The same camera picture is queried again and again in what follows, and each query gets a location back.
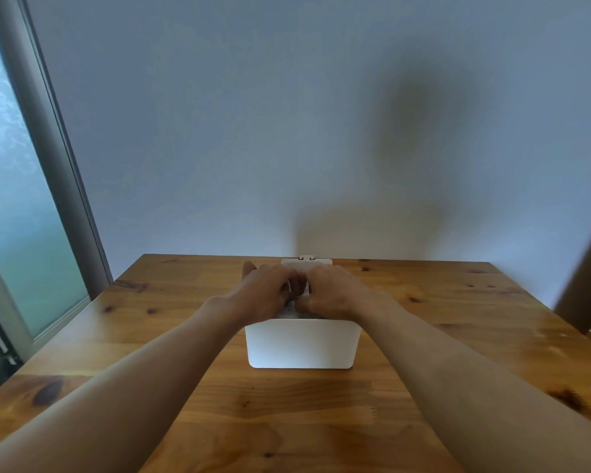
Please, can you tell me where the person's left hand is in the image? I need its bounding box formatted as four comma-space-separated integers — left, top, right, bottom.
225, 261, 301, 325

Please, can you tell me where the person's right hand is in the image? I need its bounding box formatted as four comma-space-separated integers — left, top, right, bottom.
296, 265, 389, 325

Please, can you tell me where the person's left forearm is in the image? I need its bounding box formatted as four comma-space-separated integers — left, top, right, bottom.
0, 296, 249, 473

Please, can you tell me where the person's right forearm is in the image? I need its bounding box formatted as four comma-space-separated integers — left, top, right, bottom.
360, 301, 591, 473

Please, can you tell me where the white plastic box with lid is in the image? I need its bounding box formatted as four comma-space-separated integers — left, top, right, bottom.
245, 256, 361, 370

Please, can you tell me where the frosted glass window pane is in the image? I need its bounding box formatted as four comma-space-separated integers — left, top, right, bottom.
0, 5, 90, 340

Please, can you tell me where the grey window frame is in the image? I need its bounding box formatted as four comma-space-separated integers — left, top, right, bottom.
0, 0, 114, 405

